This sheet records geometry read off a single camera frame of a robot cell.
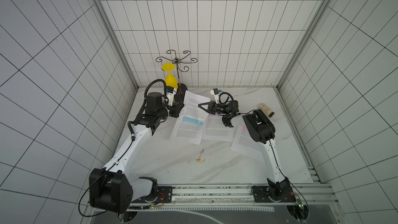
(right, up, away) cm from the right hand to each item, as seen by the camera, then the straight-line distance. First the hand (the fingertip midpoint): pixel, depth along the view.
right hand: (202, 103), depth 89 cm
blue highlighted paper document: (-6, -12, -6) cm, 14 cm away
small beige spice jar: (+44, -5, +14) cm, 46 cm away
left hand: (-10, -2, -10) cm, 14 cm away
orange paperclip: (+1, -32, -6) cm, 32 cm away
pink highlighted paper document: (+25, -24, +1) cm, 35 cm away
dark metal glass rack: (-14, +26, +3) cm, 29 cm away
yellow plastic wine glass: (-19, +14, +1) cm, 23 cm away
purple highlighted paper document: (+9, -17, +6) cm, 21 cm away
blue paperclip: (0, -27, -1) cm, 27 cm away
